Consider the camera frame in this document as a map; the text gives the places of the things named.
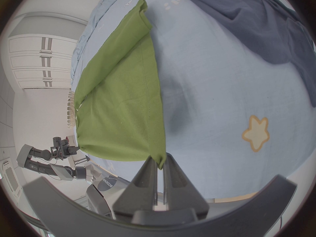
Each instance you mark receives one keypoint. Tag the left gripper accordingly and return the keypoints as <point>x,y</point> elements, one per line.
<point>72,150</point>

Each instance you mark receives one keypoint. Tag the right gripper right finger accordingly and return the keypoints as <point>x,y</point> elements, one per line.
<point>180,189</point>

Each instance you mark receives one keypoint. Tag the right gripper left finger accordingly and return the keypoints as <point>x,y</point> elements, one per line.
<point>142,189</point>

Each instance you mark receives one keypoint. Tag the green shorts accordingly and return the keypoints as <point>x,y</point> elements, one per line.
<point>118,107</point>

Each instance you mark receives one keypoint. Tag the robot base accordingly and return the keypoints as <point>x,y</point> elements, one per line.
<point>106,196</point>

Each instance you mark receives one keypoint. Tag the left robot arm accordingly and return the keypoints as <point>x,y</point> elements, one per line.
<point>56,170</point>

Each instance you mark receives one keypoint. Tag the round woven basket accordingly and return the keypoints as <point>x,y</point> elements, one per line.
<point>70,112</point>

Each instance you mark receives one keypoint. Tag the bed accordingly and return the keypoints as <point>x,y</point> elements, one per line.
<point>209,95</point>

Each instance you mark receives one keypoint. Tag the dark blue garment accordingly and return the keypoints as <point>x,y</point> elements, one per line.
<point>246,21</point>

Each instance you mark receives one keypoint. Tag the white wardrobe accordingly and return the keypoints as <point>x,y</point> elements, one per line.
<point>29,58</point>

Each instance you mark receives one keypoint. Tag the pale blue quilt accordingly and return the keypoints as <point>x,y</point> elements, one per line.
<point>96,21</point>

